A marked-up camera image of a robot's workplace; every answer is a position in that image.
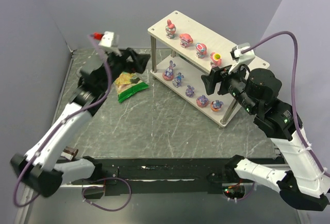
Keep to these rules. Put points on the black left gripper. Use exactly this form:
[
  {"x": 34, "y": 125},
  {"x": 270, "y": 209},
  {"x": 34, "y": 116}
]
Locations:
[{"x": 124, "y": 59}]

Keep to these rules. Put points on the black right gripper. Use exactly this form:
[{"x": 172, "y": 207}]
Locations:
[{"x": 223, "y": 80}]

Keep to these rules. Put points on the pink cup toy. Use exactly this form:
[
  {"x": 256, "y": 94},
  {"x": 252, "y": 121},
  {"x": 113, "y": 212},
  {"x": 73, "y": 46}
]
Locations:
[{"x": 215, "y": 59}]

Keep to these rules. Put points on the pink striped bunny toy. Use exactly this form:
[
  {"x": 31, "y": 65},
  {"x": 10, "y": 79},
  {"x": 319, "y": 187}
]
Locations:
[{"x": 201, "y": 50}]

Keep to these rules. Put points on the small purple bunny head toy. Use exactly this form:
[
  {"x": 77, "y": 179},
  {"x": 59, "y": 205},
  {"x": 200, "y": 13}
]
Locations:
[{"x": 189, "y": 91}]

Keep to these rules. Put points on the purple bunny pink base toy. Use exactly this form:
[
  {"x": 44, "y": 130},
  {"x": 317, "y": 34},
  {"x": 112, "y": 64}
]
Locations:
[{"x": 168, "y": 74}]

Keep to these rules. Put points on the purple bunny blue ears toy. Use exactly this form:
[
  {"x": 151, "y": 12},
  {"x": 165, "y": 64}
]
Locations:
[{"x": 177, "y": 81}]

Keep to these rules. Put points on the pink bunny red bow toy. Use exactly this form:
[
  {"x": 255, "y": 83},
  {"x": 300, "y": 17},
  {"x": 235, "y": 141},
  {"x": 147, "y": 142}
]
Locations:
[{"x": 170, "y": 29}]

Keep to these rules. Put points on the pink bunny flower ring toy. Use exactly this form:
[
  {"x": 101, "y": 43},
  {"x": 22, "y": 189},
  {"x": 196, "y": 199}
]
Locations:
[{"x": 185, "y": 40}]

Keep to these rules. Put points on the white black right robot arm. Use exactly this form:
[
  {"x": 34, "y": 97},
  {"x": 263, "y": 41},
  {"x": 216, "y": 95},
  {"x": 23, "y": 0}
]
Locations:
[{"x": 304, "y": 185}]

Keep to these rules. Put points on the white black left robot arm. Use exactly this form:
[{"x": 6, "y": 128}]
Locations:
[{"x": 38, "y": 168}]

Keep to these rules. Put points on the white wooden two-tier shelf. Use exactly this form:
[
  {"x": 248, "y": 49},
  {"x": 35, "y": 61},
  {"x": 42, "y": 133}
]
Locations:
[{"x": 182, "y": 51}]

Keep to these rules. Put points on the green Chuba chips bag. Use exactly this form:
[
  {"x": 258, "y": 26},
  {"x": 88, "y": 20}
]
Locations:
[{"x": 127, "y": 85}]

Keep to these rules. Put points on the brown snack bar wrapper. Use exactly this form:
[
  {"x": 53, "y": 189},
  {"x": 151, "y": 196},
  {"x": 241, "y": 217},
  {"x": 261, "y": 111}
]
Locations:
[{"x": 69, "y": 153}]

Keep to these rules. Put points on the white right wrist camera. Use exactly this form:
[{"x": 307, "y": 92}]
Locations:
[{"x": 241, "y": 54}]

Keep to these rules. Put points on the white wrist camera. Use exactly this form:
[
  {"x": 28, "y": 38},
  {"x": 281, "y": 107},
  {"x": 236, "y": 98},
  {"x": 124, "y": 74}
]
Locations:
[
  {"x": 108, "y": 42},
  {"x": 241, "y": 54}
]

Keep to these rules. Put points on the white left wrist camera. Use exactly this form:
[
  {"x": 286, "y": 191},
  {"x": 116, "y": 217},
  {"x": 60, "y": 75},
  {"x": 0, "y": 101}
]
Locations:
[{"x": 108, "y": 42}]

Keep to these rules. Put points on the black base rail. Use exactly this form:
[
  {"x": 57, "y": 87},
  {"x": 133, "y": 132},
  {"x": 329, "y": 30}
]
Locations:
[{"x": 163, "y": 175}]

